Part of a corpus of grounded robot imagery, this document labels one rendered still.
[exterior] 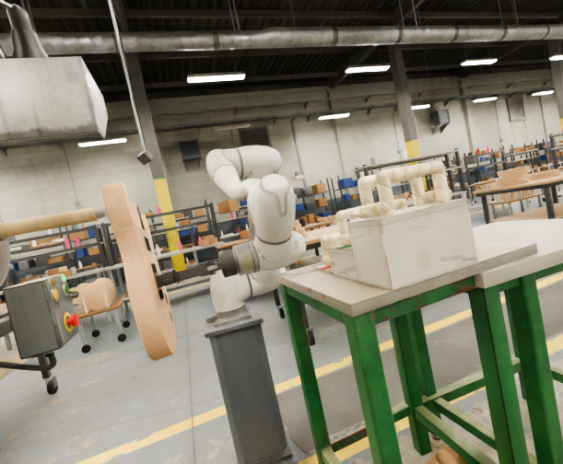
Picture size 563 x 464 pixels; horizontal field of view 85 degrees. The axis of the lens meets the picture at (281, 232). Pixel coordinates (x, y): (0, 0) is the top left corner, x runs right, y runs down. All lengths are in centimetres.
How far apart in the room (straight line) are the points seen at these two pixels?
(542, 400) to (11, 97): 148
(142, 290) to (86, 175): 1171
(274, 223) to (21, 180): 1230
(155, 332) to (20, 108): 49
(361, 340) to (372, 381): 10
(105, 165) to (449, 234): 1189
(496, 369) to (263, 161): 105
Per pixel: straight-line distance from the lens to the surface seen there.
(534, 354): 120
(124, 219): 74
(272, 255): 84
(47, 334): 110
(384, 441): 91
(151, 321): 71
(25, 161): 1296
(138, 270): 73
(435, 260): 85
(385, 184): 78
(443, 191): 89
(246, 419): 171
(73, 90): 74
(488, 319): 105
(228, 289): 152
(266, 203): 74
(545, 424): 132
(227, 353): 156
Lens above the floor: 116
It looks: 3 degrees down
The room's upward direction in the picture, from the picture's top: 12 degrees counter-clockwise
